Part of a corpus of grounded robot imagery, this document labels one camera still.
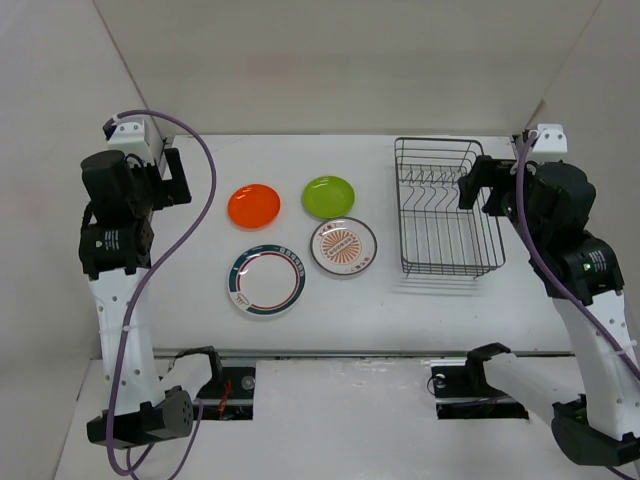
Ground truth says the white plate teal rim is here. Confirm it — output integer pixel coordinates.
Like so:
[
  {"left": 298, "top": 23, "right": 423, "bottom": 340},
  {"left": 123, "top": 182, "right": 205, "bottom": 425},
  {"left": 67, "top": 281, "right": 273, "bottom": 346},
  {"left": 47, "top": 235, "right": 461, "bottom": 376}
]
[{"left": 227, "top": 244, "right": 307, "bottom": 317}]

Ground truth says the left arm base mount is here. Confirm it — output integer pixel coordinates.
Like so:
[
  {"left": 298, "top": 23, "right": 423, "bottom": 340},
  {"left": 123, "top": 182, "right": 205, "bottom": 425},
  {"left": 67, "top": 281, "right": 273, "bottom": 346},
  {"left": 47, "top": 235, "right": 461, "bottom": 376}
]
[{"left": 198, "top": 365, "right": 256, "bottom": 421}]

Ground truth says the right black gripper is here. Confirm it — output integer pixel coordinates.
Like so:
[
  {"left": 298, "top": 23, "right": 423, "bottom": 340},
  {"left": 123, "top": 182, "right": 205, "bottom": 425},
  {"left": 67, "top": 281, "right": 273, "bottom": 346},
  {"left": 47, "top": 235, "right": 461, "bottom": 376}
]
[{"left": 459, "top": 154, "right": 548, "bottom": 252}]

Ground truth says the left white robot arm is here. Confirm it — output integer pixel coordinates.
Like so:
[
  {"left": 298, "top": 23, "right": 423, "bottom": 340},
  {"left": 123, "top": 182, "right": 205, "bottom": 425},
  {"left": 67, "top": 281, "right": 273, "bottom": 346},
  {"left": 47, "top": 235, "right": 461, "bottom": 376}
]
[{"left": 79, "top": 148, "right": 224, "bottom": 450}]

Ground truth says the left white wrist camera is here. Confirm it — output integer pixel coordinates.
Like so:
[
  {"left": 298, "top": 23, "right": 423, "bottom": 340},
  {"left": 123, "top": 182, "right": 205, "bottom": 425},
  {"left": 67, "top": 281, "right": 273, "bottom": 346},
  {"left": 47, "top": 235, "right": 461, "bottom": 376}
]
[{"left": 106, "top": 117, "right": 155, "bottom": 164}]

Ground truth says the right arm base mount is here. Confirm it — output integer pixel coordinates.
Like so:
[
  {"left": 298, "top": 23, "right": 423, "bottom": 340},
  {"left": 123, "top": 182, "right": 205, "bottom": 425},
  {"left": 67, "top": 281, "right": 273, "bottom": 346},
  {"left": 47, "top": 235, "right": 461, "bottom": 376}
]
[{"left": 426, "top": 359, "right": 529, "bottom": 420}]

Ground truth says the white plate orange sunburst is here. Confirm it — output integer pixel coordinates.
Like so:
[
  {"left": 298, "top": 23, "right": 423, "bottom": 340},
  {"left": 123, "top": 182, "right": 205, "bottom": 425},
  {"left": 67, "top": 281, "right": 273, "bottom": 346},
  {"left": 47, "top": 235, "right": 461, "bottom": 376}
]
[{"left": 310, "top": 217, "right": 378, "bottom": 277}]

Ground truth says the green plastic plate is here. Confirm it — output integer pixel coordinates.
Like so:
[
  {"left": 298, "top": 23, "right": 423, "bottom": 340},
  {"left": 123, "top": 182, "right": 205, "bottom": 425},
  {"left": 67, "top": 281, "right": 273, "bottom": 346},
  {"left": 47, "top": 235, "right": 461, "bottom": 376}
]
[{"left": 302, "top": 175, "right": 356, "bottom": 219}]

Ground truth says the orange plastic plate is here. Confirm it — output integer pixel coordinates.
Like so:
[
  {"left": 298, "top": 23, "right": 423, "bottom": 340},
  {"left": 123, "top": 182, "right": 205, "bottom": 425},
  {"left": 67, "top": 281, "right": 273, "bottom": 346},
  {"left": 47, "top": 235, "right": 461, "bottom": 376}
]
[{"left": 227, "top": 184, "right": 281, "bottom": 230}]

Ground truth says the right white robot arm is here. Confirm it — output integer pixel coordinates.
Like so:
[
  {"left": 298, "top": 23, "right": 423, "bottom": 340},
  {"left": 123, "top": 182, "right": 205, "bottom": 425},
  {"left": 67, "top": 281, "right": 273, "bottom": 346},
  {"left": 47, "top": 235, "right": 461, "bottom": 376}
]
[{"left": 458, "top": 156, "right": 639, "bottom": 472}]

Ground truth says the dark wire dish rack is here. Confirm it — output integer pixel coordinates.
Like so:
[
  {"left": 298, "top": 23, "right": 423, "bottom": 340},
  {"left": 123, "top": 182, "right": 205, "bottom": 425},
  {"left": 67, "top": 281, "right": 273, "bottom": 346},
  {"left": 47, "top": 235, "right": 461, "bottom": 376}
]
[{"left": 394, "top": 136, "right": 506, "bottom": 278}]

